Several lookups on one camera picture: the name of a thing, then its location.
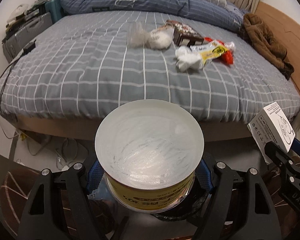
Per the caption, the small white cardboard box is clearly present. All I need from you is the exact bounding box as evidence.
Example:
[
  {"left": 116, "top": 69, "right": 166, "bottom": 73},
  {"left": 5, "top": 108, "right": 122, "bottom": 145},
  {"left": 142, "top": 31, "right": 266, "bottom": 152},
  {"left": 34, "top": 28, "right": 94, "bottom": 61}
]
[{"left": 247, "top": 102, "right": 295, "bottom": 164}]

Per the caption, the red plastic bag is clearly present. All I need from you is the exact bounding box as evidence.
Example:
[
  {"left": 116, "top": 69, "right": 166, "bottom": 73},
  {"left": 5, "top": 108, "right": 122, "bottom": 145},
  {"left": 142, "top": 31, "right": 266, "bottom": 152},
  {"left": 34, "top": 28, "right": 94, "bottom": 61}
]
[{"left": 204, "top": 37, "right": 234, "bottom": 65}]

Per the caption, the small pink-white wrapper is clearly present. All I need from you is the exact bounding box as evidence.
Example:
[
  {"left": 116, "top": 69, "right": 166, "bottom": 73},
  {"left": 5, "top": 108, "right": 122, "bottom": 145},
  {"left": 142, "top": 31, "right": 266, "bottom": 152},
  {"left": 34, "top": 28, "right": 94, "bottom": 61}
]
[{"left": 224, "top": 42, "right": 236, "bottom": 53}]

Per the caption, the yellow paper noodle cup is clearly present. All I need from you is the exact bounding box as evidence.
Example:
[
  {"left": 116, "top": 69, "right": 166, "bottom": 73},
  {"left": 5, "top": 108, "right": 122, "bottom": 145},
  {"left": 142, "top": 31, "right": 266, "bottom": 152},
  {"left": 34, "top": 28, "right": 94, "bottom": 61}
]
[{"left": 95, "top": 99, "right": 204, "bottom": 213}]

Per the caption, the yellow snack wrapper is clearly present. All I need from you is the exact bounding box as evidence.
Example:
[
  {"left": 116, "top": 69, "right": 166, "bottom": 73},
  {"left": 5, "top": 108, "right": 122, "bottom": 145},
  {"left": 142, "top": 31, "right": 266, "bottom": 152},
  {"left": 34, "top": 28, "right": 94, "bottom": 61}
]
[{"left": 190, "top": 41, "right": 228, "bottom": 68}]

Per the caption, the white tissue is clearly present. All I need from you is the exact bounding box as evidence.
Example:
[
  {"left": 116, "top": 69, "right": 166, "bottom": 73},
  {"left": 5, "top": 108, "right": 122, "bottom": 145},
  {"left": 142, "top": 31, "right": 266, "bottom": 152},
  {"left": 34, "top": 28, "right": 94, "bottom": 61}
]
[{"left": 175, "top": 46, "right": 203, "bottom": 72}]

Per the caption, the brown chocolate snack box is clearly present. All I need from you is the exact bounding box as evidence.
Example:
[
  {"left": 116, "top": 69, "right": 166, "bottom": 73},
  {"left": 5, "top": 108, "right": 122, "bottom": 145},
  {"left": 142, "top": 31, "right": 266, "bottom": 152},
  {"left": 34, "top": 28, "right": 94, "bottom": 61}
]
[{"left": 166, "top": 20, "right": 204, "bottom": 47}]

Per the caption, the white cosmetic cotton pouch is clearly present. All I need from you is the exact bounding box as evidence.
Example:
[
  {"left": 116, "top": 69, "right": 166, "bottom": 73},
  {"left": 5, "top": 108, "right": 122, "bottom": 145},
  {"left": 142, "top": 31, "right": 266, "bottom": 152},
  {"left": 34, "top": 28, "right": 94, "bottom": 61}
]
[{"left": 147, "top": 25, "right": 174, "bottom": 50}]

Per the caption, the clear bubble wrap piece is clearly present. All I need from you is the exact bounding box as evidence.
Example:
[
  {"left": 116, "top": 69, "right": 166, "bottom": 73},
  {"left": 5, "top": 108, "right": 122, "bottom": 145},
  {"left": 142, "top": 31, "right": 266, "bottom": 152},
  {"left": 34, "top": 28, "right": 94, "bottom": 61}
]
[{"left": 127, "top": 21, "right": 150, "bottom": 48}]

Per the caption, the black-lined trash bin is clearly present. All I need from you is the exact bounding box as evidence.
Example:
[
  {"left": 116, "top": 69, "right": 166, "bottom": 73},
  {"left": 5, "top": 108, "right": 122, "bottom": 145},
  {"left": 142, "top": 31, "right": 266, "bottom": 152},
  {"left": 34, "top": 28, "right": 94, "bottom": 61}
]
[{"left": 88, "top": 178, "right": 209, "bottom": 222}]

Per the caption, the brown patterned rug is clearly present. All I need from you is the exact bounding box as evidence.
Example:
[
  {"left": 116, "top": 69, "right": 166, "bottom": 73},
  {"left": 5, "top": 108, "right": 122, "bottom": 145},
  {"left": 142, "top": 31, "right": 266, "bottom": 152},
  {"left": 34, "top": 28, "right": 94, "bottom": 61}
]
[{"left": 0, "top": 167, "right": 72, "bottom": 239}]

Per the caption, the wooden headboard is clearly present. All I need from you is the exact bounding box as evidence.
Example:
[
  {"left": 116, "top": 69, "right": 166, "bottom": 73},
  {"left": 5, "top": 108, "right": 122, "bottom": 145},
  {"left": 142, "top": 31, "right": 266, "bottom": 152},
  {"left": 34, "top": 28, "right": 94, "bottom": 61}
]
[{"left": 255, "top": 2, "right": 300, "bottom": 94}]

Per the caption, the brown fleece jacket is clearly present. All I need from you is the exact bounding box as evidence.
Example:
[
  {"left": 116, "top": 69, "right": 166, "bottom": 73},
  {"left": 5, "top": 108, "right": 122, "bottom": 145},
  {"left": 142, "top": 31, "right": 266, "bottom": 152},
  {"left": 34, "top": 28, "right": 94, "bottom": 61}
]
[{"left": 238, "top": 13, "right": 294, "bottom": 80}]

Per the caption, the grey checked bed sheet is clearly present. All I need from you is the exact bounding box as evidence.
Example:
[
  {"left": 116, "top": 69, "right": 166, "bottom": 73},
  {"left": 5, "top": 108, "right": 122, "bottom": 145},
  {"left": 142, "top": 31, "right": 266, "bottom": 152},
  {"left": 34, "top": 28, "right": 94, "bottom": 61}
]
[{"left": 0, "top": 11, "right": 300, "bottom": 122}]

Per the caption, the grey suitcase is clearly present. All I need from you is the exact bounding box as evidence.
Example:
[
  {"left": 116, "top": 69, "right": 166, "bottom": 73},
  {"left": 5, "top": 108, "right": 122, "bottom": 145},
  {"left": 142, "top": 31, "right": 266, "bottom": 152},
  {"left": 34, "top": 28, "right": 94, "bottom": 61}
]
[{"left": 2, "top": 12, "right": 52, "bottom": 63}]

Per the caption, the clutter on suitcases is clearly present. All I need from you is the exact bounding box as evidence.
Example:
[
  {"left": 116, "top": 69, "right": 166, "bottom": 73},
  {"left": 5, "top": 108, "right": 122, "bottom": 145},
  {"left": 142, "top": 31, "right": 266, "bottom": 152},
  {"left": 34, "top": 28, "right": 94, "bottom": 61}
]
[{"left": 6, "top": 0, "right": 49, "bottom": 30}]

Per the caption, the teal suitcase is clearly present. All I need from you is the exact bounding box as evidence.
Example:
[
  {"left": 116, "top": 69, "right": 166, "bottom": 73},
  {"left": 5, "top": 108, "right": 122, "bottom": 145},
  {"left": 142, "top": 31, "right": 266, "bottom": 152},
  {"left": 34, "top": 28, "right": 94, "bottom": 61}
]
[{"left": 45, "top": 0, "right": 65, "bottom": 23}]

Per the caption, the blue striped duvet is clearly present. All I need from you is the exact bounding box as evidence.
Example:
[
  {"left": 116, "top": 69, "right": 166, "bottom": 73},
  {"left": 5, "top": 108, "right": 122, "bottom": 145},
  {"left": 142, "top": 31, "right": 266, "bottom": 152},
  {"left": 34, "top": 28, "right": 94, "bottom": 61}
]
[{"left": 61, "top": 0, "right": 243, "bottom": 33}]

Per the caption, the wooden bed frame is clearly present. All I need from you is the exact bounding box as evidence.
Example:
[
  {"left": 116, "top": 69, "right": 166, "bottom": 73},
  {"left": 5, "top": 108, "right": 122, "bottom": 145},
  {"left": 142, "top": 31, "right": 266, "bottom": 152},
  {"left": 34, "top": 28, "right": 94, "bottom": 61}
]
[{"left": 3, "top": 114, "right": 251, "bottom": 142}]

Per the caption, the black charger with cable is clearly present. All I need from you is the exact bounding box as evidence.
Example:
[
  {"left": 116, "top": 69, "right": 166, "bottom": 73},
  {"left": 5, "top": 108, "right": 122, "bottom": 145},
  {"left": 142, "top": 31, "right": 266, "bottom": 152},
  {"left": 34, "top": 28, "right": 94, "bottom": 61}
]
[{"left": 0, "top": 40, "right": 36, "bottom": 111}]

